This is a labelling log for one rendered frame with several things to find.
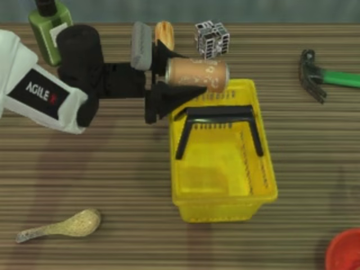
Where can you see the yellow plastic basket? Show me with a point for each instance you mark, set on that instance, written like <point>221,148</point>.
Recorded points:
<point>222,166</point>

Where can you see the black and white cube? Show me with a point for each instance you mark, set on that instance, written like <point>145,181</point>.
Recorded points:
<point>212,39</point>

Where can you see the orange bread roll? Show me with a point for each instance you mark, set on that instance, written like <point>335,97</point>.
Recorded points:
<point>164,33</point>

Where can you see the green bottle with black cap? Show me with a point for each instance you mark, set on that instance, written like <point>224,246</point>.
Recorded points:
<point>50,36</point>

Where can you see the speckled beige ceramic spoon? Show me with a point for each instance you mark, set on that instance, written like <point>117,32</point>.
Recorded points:
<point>73,225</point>

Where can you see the red bowl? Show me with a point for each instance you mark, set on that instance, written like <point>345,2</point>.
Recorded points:
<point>344,250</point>

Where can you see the orange metallic can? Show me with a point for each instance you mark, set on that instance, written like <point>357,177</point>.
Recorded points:
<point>197,74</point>

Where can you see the grey camera box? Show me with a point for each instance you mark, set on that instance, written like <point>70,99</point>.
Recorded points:
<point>141,46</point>

